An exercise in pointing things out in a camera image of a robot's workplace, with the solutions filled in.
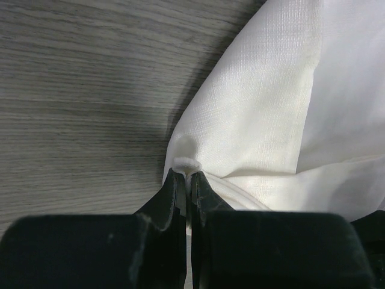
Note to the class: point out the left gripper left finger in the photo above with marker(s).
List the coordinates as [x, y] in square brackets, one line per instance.
[146, 249]

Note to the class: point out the white cloth napkin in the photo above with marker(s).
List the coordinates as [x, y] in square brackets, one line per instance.
[291, 118]

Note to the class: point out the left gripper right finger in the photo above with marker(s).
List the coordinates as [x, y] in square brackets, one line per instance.
[271, 249]

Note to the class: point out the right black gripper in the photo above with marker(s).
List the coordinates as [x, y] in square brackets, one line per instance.
[370, 230]

